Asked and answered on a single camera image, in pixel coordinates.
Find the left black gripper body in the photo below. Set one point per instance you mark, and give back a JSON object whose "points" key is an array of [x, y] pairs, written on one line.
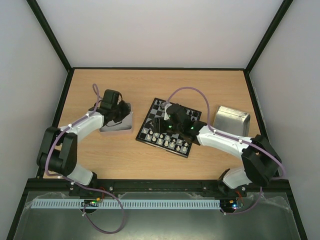
{"points": [[121, 113]]}

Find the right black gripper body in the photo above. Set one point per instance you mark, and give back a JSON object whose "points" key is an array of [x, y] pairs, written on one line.
{"points": [[163, 123]]}

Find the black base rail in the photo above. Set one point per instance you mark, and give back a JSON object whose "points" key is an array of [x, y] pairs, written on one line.
{"points": [[205, 188]]}

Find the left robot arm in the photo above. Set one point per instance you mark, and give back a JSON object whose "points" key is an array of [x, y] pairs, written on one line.
{"points": [[57, 155]]}

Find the black metal frame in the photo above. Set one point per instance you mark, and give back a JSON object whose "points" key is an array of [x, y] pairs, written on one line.
{"points": [[280, 185]]}

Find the left metal tray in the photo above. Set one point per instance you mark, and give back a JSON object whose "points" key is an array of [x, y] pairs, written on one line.
{"points": [[123, 127]]}

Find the light blue cable duct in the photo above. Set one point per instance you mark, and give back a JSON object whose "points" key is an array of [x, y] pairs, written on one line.
{"points": [[128, 204]]}

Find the black white chessboard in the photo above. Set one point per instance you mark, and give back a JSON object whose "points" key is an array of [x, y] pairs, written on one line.
{"points": [[183, 118]]}

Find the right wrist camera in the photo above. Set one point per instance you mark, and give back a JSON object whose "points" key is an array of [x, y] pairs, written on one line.
{"points": [[165, 106]]}

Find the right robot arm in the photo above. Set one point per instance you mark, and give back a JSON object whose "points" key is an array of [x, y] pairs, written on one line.
{"points": [[260, 162]]}

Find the metal tray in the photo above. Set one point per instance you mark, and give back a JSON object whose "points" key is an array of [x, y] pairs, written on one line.
{"points": [[232, 121], [123, 127]]}

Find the right metal tray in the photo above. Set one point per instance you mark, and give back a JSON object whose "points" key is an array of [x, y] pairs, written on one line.
{"points": [[232, 121]]}

